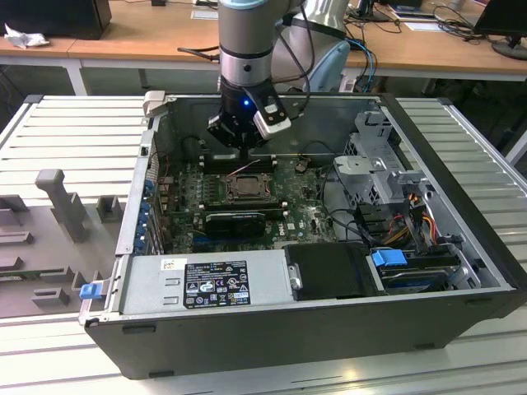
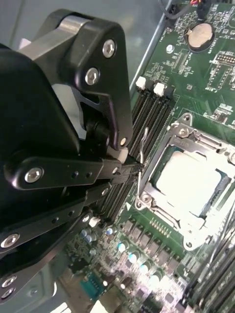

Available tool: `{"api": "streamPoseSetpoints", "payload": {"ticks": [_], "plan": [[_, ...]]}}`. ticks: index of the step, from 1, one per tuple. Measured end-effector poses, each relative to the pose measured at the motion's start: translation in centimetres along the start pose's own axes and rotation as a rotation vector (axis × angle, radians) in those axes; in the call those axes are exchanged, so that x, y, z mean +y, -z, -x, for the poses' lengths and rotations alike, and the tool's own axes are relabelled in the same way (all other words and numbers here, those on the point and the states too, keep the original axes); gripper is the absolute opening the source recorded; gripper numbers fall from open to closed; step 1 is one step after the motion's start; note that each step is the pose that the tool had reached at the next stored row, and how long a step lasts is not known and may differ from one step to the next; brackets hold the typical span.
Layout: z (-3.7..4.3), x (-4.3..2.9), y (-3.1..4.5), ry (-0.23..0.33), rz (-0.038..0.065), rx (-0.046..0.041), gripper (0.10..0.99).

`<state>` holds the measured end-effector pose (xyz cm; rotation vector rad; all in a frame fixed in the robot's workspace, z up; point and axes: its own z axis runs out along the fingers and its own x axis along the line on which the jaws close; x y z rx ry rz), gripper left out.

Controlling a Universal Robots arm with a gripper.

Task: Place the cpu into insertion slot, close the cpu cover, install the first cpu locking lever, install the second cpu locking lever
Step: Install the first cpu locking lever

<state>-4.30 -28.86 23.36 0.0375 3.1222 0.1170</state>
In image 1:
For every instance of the black monitor with stand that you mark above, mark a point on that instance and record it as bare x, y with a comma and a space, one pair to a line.
500, 16

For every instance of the white furniture leg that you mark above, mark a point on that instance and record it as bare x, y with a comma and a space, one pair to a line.
519, 148

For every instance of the white labelled adapter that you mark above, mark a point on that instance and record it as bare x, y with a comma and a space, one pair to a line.
348, 84

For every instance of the round coin battery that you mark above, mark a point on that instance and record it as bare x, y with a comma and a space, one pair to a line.
300, 165

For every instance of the blue case latch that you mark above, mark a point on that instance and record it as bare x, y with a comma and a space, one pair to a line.
91, 291

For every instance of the hard disk drive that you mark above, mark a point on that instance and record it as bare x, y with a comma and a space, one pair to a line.
416, 282

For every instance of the blue expansion slot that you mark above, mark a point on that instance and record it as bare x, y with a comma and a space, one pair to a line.
199, 244

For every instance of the green motherboard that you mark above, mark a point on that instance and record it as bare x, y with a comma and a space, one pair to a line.
304, 214

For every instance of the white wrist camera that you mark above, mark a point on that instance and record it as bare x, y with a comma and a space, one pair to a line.
269, 127

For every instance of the black round monitor foot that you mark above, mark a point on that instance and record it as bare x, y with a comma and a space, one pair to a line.
370, 16

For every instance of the blue disk carrier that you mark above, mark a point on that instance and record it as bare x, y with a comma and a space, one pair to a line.
387, 263

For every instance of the black RAM slot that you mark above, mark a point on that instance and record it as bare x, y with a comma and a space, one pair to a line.
243, 206
218, 168
243, 201
222, 159

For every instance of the black plastic shroud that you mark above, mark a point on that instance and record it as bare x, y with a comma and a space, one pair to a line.
325, 271

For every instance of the crumpled white paper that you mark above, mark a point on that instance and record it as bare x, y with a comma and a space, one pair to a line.
24, 39

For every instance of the black computer box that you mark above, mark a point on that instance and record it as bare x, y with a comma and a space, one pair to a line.
53, 18

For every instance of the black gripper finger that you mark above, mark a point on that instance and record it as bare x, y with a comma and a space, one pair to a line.
256, 142
224, 131

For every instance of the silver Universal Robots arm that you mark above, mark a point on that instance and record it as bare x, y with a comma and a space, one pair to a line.
245, 41

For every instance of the black open PC case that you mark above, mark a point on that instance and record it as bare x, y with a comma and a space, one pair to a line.
288, 341

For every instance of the black graphics card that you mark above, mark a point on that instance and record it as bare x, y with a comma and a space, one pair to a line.
234, 224

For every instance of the white paper sheets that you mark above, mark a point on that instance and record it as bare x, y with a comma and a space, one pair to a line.
420, 25

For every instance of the blue bracket clip strip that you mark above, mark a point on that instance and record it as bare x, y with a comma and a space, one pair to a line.
145, 218

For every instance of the grey parts rack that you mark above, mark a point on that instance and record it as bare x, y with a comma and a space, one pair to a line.
49, 247

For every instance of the green RAM stick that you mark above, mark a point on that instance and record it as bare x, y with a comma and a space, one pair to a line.
8, 275

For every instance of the metal drive cage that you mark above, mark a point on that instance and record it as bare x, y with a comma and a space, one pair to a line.
362, 168

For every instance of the grey power supply unit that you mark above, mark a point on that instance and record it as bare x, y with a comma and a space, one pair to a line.
156, 288

